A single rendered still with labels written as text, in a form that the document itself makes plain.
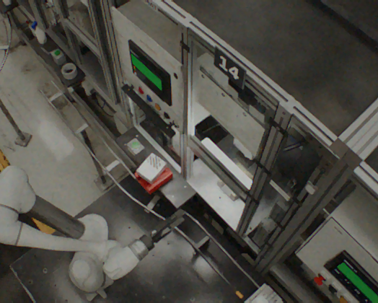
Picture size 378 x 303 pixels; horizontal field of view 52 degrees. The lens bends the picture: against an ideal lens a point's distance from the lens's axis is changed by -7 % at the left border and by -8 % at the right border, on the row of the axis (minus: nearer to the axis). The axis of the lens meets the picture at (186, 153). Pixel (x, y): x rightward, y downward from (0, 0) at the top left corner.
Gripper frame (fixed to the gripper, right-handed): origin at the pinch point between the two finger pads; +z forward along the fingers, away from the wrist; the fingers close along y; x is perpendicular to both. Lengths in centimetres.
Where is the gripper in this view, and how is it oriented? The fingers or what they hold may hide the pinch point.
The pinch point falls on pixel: (177, 218)
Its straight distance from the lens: 189.6
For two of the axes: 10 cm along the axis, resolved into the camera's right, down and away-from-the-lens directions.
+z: 7.5, -5.8, 3.1
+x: -6.6, -6.7, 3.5
